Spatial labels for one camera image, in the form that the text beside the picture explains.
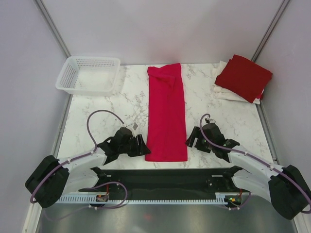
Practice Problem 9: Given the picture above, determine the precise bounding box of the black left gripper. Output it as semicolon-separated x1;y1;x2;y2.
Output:
119;134;151;157

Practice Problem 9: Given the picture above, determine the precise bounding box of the bright red t shirt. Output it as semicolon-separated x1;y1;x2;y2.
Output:
145;63;188;162

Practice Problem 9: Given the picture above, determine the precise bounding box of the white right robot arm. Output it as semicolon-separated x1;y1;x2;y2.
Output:
185;123;311;220

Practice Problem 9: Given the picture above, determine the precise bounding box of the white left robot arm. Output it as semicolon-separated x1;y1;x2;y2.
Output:
25;127;151;208

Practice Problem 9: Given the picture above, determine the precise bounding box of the cream folded t shirt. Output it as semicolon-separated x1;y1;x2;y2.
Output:
213;61;260;104

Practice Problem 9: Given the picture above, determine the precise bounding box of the dark red folded t shirt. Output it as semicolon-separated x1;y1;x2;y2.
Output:
214;54;273;103

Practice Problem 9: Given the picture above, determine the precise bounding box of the white plastic basket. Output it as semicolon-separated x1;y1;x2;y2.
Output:
55;56;121;97

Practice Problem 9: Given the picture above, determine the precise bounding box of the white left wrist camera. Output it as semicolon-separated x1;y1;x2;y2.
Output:
126;123;138;134

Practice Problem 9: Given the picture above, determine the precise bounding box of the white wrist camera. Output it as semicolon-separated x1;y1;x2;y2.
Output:
205;117;216;124
126;123;138;134

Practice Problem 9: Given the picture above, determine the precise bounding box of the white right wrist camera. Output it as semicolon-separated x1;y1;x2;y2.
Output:
205;117;216;124

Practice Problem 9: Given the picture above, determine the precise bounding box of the white slotted cable duct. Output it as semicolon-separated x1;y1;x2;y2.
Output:
56;193;242;205

